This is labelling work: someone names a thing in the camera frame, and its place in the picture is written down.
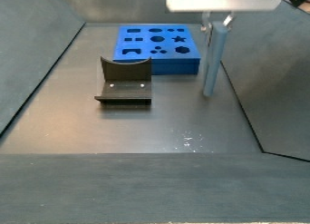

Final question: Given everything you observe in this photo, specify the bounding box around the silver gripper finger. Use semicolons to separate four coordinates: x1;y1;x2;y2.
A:
223;12;235;27
200;12;211;32

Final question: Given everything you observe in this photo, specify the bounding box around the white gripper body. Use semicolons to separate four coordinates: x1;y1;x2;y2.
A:
165;0;280;12

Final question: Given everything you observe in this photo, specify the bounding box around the light blue square-circle peg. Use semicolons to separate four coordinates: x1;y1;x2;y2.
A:
202;22;227;97

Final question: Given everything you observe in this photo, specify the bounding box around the black curved fixture stand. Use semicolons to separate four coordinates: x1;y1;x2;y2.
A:
94;58;152;105

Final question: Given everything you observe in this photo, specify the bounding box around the blue foam shape-sorter block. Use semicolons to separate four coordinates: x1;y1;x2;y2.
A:
112;24;200;75

